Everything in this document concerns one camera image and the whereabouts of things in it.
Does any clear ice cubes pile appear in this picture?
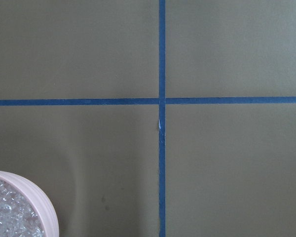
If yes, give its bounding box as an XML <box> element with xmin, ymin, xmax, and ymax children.
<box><xmin>0</xmin><ymin>179</ymin><xmax>45</xmax><ymax>237</ymax></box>

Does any pink ribbed bowl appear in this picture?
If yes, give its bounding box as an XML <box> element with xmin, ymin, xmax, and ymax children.
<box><xmin>0</xmin><ymin>171</ymin><xmax>59</xmax><ymax>237</ymax></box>

